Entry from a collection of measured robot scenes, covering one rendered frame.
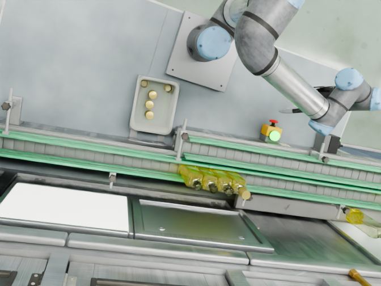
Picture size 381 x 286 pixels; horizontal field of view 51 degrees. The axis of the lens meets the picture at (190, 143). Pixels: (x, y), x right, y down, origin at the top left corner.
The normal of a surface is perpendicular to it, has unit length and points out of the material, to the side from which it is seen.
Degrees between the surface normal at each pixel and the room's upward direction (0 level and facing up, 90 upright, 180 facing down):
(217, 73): 3
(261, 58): 25
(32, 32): 0
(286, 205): 0
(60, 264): 90
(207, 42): 10
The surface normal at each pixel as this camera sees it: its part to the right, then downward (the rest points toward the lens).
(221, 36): 0.06, 0.35
